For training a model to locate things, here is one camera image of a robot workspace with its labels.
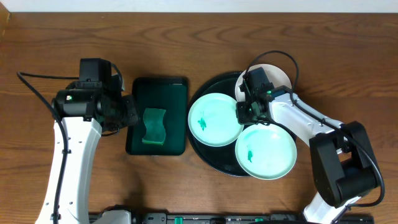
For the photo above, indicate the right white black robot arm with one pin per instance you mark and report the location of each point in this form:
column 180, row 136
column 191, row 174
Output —
column 343, row 163

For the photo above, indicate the round black serving tray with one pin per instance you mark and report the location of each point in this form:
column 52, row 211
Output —
column 221, row 158

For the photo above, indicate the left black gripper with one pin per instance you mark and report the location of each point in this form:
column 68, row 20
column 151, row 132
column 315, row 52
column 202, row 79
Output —
column 130, row 109

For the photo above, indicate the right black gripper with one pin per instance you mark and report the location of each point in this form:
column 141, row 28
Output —
column 242, row 117

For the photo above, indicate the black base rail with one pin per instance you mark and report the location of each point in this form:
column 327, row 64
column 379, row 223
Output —
column 163, row 218

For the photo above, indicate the black rectangular water tray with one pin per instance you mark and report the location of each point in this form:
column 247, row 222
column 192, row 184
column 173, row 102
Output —
column 170, row 94

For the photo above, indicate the pale green plate front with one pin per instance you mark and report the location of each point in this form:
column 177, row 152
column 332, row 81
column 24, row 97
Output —
column 266, row 152

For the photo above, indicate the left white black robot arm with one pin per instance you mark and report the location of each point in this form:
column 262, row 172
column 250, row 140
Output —
column 82, row 117

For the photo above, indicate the pale green plate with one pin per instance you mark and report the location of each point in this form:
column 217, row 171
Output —
column 212, row 120
column 266, row 152

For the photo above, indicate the green scrubbing sponge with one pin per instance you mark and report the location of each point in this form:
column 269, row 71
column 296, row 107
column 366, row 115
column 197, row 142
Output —
column 153, row 119

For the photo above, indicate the white plate green stain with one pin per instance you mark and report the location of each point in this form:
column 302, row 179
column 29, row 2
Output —
column 274, row 74

